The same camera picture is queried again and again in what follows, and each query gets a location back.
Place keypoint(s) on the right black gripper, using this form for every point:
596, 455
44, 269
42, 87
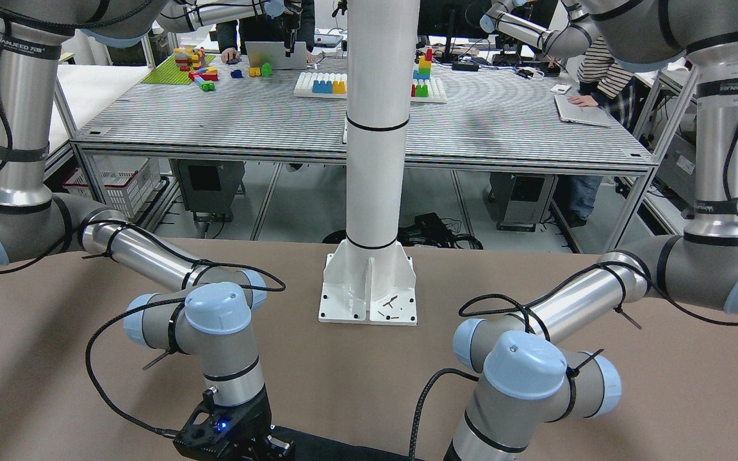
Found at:
252, 419

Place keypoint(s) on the black graphic t-shirt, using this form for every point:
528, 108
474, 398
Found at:
311, 447

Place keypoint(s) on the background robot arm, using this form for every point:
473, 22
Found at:
578, 35

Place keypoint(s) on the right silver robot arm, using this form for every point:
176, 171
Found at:
208, 314

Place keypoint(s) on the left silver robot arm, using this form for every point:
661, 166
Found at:
523, 379

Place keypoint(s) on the white central robot column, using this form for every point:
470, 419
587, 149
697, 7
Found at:
369, 279

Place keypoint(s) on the grey control box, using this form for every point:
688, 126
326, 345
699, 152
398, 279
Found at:
519, 201
208, 187

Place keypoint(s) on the white plastic basket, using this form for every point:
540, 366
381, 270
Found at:
128, 181

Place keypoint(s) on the white block tray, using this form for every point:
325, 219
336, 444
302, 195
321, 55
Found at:
327, 85

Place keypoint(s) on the green lego baseplate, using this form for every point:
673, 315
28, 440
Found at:
183, 69

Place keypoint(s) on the open grey laptop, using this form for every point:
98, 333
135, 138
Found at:
274, 53

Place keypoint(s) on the striped aluminium work table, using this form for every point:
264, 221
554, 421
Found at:
492, 121

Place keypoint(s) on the silver laptop on table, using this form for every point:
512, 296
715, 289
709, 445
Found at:
568, 112

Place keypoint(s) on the person in striped shirt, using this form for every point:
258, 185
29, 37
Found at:
605, 84

